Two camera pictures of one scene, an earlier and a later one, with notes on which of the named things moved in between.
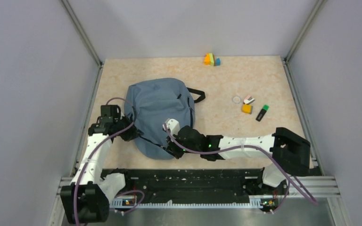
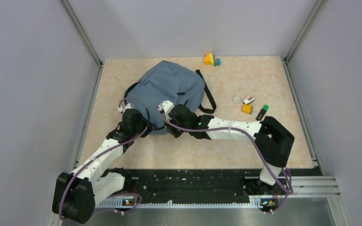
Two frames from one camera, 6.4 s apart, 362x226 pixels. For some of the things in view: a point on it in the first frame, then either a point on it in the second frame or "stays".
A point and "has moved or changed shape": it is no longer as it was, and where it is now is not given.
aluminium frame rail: x=326 y=187 stays
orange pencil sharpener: x=247 y=108 stays
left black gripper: x=132 y=133 to x=142 y=118
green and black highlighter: x=262 y=112 stays
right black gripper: x=172 y=150 to x=170 y=130
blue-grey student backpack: x=155 y=101 has moved or changed shape
